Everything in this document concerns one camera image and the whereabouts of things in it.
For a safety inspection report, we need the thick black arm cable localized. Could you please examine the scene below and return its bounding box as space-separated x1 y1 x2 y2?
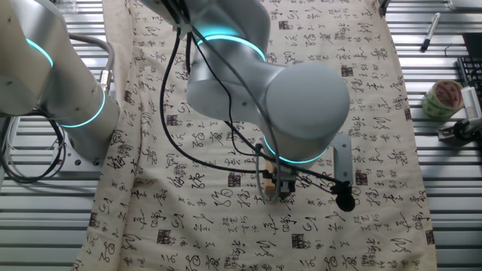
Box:
159 28 272 176

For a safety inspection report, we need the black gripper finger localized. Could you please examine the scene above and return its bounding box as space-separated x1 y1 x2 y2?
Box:
276 180 297 200

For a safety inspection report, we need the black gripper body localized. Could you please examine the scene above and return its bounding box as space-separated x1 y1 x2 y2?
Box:
269 162 299 182

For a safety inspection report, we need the black white marker pen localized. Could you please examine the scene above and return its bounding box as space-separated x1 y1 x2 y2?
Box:
419 12 441 53

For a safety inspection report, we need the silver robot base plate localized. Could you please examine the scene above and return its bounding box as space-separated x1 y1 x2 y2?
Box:
63 133 114 170

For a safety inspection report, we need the black keyboard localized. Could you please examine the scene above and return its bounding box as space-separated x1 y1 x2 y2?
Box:
456 56 482 102

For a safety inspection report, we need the black base cable bundle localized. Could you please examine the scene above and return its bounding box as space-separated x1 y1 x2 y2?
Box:
0 116 68 185

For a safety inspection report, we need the clear plastic piece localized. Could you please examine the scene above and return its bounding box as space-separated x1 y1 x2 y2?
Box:
51 0 78 14

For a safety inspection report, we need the beige calligraphy print cloth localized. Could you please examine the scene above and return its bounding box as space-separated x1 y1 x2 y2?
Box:
71 0 440 271

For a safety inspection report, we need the black rectangular object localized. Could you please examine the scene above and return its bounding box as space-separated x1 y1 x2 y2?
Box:
462 32 482 57

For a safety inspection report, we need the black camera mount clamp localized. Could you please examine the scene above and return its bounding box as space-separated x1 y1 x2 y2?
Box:
436 116 482 146

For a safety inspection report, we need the grey flat device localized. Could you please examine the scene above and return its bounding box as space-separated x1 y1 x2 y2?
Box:
447 0 482 11

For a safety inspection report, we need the clear packing tape roll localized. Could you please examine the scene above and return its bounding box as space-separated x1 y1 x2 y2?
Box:
420 79 465 122

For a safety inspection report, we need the thin black camera cable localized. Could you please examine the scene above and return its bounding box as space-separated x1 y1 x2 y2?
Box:
186 32 342 189

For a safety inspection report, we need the small wooden block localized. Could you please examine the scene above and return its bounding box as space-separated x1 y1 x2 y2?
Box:
264 161 278 197

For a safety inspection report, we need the wrist camera with metal bracket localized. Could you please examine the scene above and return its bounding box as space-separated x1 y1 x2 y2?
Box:
329 133 357 212

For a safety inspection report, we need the grey cable with metal connector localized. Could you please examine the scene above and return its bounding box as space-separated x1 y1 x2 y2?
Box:
67 32 115 95

